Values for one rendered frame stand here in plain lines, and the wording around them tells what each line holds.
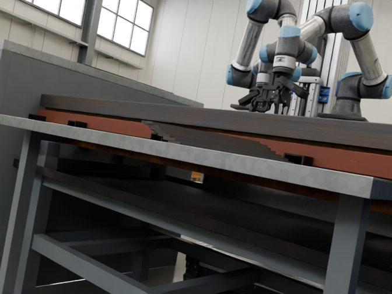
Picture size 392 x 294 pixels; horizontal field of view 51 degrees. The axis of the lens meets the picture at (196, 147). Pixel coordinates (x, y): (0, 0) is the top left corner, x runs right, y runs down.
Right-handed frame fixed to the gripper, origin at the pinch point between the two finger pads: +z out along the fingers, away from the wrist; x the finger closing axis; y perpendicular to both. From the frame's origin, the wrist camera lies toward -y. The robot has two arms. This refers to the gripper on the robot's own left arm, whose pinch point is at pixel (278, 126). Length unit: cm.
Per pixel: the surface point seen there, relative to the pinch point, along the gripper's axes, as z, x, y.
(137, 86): -15, -17, 97
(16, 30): -208, -349, 975
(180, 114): 3.3, 37.0, 12.8
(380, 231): 31, -41, -28
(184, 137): 11, 63, -13
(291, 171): 14, 69, -42
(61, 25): -266, -480, 994
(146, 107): 2.3, 37.0, 28.0
